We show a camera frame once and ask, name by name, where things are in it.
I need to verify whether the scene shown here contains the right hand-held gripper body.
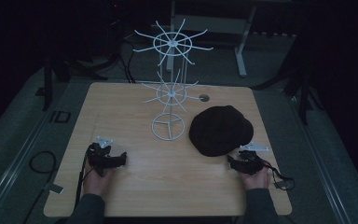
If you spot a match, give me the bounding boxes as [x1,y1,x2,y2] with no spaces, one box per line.
[234,141,270,175]

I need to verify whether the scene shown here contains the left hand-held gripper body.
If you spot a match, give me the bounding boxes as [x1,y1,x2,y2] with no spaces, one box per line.
[86,135,119,177]

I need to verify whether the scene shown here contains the black hat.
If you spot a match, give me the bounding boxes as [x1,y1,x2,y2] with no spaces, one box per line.
[188,105,255,158]

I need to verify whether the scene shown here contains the person's right hand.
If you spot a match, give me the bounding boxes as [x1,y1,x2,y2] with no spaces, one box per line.
[239,166,272,191]

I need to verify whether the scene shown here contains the person's left hand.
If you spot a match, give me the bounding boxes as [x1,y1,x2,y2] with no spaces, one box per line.
[82,159,115,197]

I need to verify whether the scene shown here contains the grey tape piece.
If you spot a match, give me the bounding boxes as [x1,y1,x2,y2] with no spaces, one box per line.
[48,182,65,195]

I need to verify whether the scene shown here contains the black metal stand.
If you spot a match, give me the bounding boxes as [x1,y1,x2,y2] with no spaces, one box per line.
[34,54,108,112]
[251,31,325,126]

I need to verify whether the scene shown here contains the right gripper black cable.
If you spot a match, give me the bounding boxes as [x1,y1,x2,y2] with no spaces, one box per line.
[259,158,296,191]

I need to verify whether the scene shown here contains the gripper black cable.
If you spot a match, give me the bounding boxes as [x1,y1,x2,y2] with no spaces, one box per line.
[259,158,296,191]
[73,153,90,211]

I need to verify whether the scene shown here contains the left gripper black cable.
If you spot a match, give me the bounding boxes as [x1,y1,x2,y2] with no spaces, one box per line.
[73,153,90,211]

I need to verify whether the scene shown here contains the black floor cable loop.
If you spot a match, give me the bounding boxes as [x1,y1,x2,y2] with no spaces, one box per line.
[28,150,58,175]

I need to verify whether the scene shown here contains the white wire hat rack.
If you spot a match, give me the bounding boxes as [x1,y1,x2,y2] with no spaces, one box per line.
[132,18,214,142]

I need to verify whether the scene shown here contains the black hanging cables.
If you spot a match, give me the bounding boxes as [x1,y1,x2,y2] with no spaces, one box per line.
[105,3,137,85]

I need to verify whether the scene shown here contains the white metal desk frame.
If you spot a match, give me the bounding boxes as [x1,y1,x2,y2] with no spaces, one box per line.
[166,0,295,78]

